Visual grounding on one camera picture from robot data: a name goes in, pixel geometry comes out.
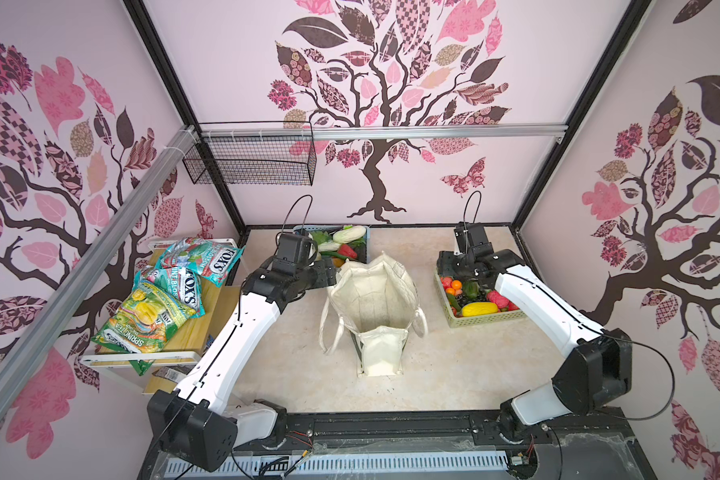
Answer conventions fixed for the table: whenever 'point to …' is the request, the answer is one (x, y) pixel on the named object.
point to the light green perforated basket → (473, 320)
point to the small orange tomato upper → (456, 284)
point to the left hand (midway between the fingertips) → (323, 275)
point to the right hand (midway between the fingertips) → (449, 258)
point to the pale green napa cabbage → (349, 234)
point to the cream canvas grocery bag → (375, 301)
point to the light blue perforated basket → (312, 227)
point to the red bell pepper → (345, 249)
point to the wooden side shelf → (177, 357)
